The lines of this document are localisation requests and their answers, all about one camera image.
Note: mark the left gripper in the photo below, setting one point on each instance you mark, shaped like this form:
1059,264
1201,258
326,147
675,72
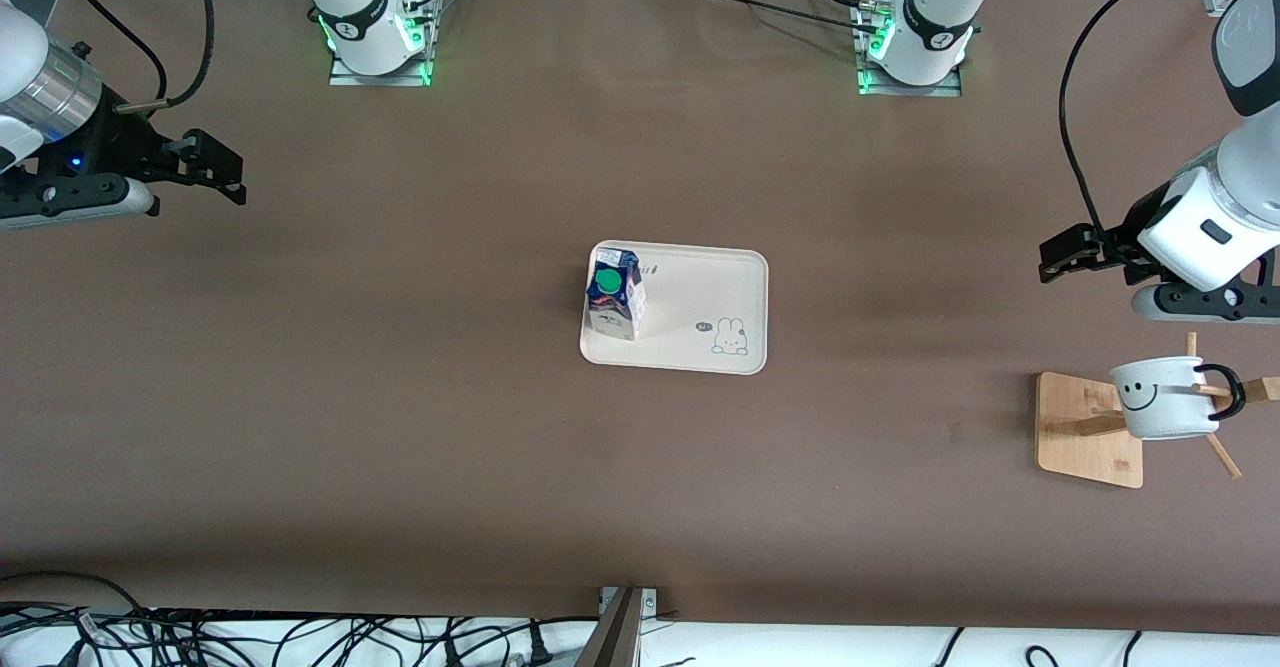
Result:
1117,245

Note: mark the blue white milk carton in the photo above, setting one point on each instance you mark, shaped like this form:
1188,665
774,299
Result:
615,297

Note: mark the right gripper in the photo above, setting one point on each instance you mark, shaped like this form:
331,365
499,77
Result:
112,142

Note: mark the wooden cup stand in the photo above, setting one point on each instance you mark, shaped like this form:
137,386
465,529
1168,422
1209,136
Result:
1085,442

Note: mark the grey aluminium profile beam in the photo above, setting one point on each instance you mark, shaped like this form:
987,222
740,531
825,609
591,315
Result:
612,642

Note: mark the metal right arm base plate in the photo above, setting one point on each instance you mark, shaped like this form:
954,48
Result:
340,79

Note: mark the black power plug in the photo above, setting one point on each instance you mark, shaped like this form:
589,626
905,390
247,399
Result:
540,647

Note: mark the cream rabbit print tray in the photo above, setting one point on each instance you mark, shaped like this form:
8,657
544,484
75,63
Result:
700,302

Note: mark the silver metal corner bracket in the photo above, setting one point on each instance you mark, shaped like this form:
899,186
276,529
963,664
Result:
650,602

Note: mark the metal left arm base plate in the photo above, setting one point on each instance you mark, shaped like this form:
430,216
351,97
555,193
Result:
945,90

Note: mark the white smiley face cup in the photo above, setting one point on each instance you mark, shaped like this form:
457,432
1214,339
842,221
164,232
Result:
1165,412

